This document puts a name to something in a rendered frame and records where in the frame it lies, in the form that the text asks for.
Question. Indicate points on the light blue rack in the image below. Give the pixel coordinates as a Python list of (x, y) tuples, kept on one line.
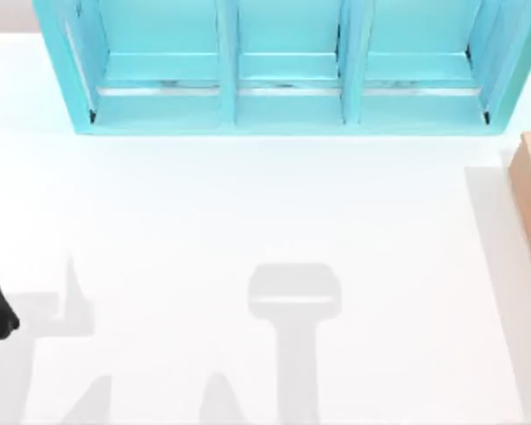
[(287, 110)]

